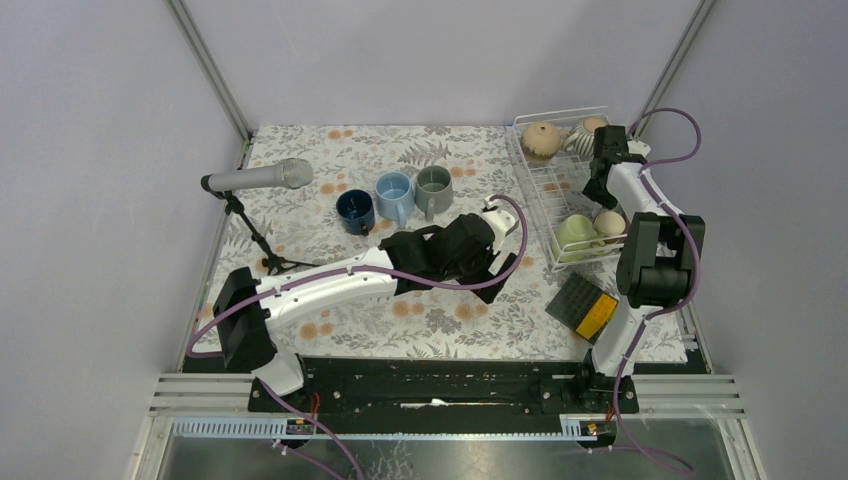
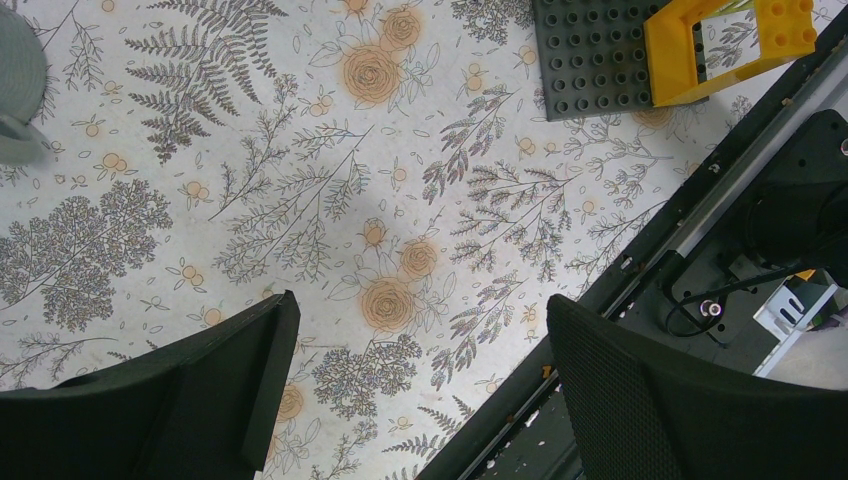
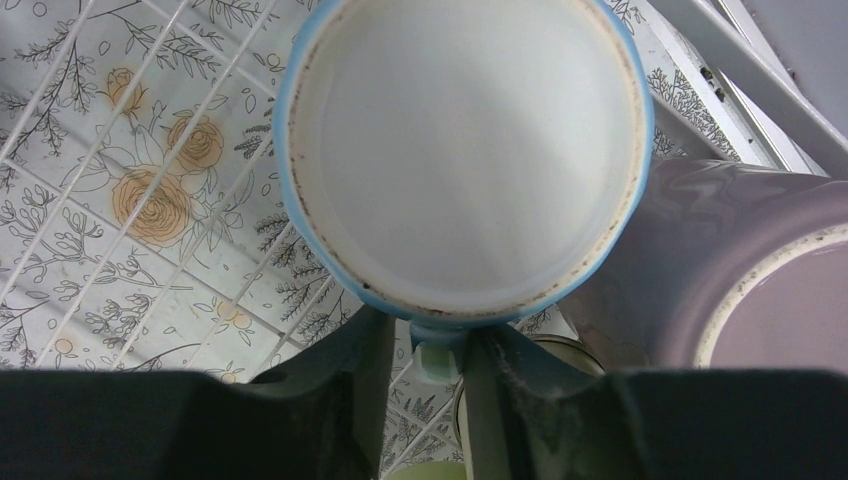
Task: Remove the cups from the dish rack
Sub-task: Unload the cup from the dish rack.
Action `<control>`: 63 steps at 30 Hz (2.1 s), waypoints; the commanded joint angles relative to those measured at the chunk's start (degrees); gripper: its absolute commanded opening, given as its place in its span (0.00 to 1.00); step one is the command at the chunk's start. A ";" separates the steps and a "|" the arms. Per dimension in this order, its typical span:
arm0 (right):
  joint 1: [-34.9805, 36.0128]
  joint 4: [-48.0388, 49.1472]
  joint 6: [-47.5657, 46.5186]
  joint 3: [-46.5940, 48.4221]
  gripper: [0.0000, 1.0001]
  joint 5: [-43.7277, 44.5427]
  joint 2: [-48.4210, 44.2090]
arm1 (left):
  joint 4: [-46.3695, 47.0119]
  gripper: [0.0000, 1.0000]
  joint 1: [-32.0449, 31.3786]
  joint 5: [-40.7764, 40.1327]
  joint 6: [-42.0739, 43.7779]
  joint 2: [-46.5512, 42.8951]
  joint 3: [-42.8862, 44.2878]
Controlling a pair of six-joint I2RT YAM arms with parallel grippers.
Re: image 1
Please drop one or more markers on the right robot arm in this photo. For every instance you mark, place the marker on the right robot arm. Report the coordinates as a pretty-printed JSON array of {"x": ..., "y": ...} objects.
[{"x": 657, "y": 270}]

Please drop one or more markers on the silver microphone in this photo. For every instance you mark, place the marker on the silver microphone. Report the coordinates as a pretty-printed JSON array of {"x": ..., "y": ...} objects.
[{"x": 290, "y": 173}]

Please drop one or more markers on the floral table mat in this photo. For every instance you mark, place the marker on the floral table mat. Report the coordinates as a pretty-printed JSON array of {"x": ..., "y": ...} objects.
[{"x": 303, "y": 225}]

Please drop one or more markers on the white cable duct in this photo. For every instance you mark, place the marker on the white cable duct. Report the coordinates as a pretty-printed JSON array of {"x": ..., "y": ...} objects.
[{"x": 531, "y": 428}]

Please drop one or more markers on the light blue cup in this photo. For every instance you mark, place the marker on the light blue cup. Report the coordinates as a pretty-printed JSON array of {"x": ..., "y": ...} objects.
[{"x": 395, "y": 198}]

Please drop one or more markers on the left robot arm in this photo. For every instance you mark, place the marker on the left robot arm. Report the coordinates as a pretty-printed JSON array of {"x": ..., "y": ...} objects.
[{"x": 249, "y": 309}]

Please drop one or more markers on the white wire dish rack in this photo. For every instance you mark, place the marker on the white wire dish rack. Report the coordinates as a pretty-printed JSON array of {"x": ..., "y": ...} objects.
[{"x": 553, "y": 190}]

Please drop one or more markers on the light green cup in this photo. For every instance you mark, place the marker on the light green cup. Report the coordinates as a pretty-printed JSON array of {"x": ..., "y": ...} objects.
[{"x": 573, "y": 238}]

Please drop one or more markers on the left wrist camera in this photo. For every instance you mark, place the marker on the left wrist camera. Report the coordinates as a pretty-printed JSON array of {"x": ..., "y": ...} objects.
[{"x": 501, "y": 222}]

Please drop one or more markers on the right aluminium frame post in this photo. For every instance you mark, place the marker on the right aluminium frame post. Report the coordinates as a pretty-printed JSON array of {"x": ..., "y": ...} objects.
[{"x": 687, "y": 40}]

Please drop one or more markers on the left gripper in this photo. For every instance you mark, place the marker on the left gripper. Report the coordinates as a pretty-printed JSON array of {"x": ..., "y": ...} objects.
[{"x": 484, "y": 273}]

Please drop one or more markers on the dark blue cup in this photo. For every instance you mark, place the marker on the dark blue cup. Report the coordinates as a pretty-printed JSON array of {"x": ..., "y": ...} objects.
[{"x": 355, "y": 208}]

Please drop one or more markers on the black tripod mic stand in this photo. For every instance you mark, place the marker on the black tripod mic stand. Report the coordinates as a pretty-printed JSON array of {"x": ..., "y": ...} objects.
[{"x": 273, "y": 262}]

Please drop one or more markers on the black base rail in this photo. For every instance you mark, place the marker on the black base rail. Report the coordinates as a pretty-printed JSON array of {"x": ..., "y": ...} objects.
[{"x": 468, "y": 392}]

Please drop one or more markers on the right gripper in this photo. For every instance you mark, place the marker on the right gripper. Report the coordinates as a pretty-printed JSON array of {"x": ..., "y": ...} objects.
[{"x": 606, "y": 200}]

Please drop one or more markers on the dark grey building plate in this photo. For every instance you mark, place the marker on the dark grey building plate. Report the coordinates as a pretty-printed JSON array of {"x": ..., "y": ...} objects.
[{"x": 573, "y": 302}]

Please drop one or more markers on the aluminium frame post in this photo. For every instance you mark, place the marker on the aluminium frame post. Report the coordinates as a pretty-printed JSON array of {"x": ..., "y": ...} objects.
[
  {"x": 203, "y": 55},
  {"x": 687, "y": 40}
]

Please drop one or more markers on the left aluminium frame post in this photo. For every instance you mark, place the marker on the left aluminium frame post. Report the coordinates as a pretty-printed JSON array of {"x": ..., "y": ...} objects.
[{"x": 203, "y": 55}]

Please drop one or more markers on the beige ribbed cup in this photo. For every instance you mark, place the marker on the beige ribbed cup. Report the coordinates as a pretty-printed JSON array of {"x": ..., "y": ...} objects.
[{"x": 540, "y": 141}]

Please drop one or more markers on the grey-green cup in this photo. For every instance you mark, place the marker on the grey-green cup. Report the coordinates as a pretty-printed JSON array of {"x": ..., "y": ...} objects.
[{"x": 433, "y": 191}]

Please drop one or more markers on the striped grey cup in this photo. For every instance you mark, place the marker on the striped grey cup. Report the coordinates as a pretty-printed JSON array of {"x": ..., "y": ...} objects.
[{"x": 580, "y": 140}]

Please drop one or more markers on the cream cup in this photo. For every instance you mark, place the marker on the cream cup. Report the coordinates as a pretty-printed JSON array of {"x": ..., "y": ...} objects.
[{"x": 610, "y": 226}]

